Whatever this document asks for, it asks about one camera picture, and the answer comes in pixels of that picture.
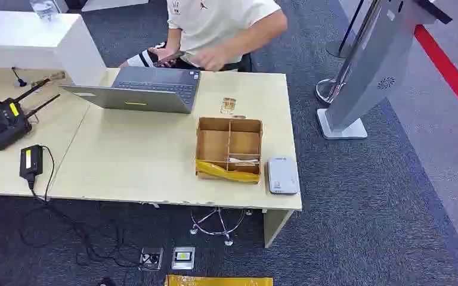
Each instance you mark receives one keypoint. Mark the person's right hand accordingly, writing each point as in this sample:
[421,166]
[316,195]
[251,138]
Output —
[161,53]

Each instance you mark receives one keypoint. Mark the person's left hand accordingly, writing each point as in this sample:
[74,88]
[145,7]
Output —
[210,58]

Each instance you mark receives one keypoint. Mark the dark smartphone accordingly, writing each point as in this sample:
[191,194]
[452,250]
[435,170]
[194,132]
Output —
[170,58]

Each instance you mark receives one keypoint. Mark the person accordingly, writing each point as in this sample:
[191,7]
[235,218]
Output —
[221,23]

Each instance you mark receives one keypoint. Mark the grey laptop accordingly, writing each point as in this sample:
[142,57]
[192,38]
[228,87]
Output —
[150,90]

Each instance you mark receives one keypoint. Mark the printed card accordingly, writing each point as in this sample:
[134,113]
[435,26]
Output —
[228,105]

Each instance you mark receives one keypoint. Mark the white panel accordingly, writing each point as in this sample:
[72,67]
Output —
[110,4]

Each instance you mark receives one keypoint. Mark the wooden card box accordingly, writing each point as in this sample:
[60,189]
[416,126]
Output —
[213,146]

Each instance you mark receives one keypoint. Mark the cards in wooden box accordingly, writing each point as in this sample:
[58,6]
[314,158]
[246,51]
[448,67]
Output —
[243,160]

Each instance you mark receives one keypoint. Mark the small brown metal piece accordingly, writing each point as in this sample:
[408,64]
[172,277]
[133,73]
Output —
[53,76]

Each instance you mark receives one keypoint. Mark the yellow tape strip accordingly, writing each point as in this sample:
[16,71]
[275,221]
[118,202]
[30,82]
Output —
[225,173]

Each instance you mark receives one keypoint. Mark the chrome stanchion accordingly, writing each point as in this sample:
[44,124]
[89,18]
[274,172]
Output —
[325,92]

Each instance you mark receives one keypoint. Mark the clear water bottle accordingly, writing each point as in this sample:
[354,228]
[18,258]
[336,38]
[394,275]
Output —
[44,8]

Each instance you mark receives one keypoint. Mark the dark stanchion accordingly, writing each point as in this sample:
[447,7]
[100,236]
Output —
[337,49]

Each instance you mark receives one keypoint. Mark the white card reader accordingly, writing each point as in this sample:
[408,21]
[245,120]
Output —
[283,175]

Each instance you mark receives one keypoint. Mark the small black desk microphone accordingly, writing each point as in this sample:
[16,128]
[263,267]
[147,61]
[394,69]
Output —
[20,82]

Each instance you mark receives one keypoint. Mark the grey kiosk stand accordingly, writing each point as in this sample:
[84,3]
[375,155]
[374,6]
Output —
[371,67]

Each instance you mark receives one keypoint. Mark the black power adapter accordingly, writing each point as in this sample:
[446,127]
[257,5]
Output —
[30,161]

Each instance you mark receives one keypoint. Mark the chrome chair base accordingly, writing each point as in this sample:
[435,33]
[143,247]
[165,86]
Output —
[221,229]

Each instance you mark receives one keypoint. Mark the black router with antennas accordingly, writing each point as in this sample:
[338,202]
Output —
[3,124]

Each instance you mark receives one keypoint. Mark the pale desk leg panel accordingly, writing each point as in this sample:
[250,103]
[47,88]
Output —
[274,227]

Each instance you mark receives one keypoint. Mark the floor socket with yellow label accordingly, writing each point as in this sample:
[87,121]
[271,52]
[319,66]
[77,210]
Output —
[183,258]

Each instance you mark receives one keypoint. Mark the floor socket with plug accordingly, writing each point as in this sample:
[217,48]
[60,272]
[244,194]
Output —
[151,259]

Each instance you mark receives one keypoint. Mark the yellow sheet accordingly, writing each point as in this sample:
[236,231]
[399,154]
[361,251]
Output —
[217,281]

